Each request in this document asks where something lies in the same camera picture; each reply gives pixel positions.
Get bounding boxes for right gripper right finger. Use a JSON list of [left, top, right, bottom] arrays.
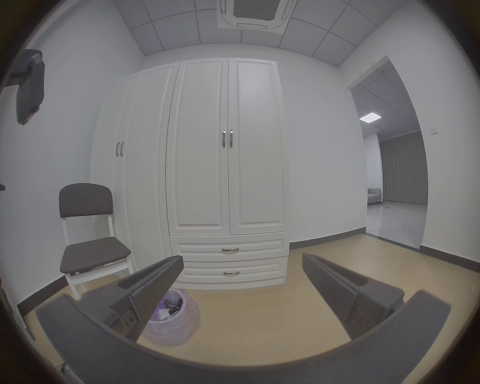
[[302, 253, 406, 343]]

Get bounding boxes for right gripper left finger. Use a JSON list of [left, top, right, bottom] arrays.
[[80, 255, 184, 342]]

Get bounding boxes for purple plastic bag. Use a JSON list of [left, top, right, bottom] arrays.
[[143, 288, 200, 346]]

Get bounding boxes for white chair dark grey cushions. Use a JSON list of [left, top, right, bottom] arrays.
[[59, 183, 134, 301]]

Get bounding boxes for white wardrobe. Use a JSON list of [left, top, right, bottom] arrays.
[[90, 57, 291, 290]]

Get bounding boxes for ceiling air conditioner vent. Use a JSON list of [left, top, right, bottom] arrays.
[[216, 0, 299, 35]]

